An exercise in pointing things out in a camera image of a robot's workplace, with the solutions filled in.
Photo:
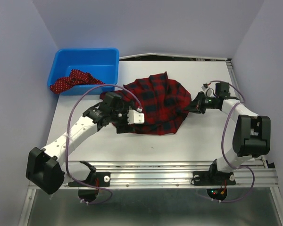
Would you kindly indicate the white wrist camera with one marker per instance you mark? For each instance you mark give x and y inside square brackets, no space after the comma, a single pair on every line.
[135,117]
[207,90]

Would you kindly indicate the aluminium table frame rail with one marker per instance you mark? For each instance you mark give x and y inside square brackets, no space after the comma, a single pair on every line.
[178,174]

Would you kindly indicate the red navy plaid skirt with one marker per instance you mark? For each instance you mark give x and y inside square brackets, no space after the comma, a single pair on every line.
[163,102]

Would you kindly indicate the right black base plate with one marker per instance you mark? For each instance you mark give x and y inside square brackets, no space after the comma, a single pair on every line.
[205,178]

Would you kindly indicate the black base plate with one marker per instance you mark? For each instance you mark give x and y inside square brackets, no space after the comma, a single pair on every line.
[205,178]
[99,179]

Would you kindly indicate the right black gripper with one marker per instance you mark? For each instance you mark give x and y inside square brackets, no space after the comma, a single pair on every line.
[196,106]

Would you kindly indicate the red white-dotted skirt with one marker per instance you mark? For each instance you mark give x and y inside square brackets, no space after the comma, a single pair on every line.
[76,77]

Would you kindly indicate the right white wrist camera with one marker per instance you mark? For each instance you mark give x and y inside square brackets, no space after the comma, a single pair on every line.
[207,90]

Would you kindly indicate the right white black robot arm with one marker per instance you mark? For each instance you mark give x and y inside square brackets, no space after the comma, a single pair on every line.
[251,138]

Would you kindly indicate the blue plastic bin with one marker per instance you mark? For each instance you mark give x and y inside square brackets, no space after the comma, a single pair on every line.
[101,63]

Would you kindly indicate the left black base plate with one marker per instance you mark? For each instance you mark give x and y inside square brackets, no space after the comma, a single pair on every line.
[99,179]

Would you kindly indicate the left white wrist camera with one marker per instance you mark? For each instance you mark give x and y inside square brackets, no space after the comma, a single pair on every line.
[135,117]

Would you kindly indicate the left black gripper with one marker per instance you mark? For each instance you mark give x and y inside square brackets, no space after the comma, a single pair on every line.
[120,127]

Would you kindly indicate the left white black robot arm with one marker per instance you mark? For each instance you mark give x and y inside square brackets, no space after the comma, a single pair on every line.
[48,167]

